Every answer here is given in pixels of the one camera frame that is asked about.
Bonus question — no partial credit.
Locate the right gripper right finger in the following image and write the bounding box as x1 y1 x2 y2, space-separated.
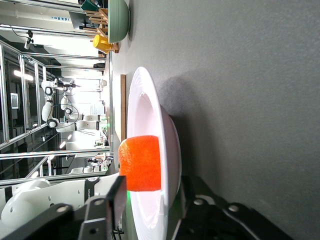
179 175 213 218

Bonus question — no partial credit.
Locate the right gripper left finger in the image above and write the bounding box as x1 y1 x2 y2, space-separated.
106 175 128 236

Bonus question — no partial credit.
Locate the orange fruit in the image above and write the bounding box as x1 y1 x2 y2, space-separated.
117 135 161 193

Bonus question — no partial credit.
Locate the white round plate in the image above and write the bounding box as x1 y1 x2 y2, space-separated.
126 66 182 240

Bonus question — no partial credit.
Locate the wooden cutting board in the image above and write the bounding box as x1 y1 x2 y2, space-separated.
120 74 127 142

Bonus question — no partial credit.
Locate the background white robot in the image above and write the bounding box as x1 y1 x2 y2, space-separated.
40 77 101 134

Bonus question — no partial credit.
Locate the yellow cup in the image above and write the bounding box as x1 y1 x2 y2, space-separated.
92 34 113 54

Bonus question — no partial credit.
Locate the wooden peg drying rack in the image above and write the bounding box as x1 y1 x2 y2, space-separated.
82 7 120 54

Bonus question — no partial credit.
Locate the light green bowl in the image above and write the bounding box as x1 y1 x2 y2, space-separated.
107 0 132 44

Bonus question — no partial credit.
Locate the aluminium frame structure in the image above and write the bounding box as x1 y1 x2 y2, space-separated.
0 23 113 182

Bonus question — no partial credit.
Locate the background camera on pole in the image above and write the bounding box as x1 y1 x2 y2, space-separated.
23 29 35 50

